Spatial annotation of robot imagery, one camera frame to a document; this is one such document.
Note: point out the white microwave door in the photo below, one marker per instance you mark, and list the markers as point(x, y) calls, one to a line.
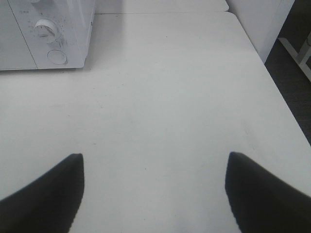
point(14, 52)

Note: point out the white timer knob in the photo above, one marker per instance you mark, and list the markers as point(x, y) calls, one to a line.
point(46, 30)

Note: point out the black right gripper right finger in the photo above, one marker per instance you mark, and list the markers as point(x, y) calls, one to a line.
point(263, 203)

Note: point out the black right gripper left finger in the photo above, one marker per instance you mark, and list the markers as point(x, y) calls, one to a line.
point(49, 204)

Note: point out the white round door button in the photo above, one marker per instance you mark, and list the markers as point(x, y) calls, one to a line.
point(57, 57)

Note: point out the white microwave oven body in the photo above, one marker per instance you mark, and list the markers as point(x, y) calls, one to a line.
point(74, 19)

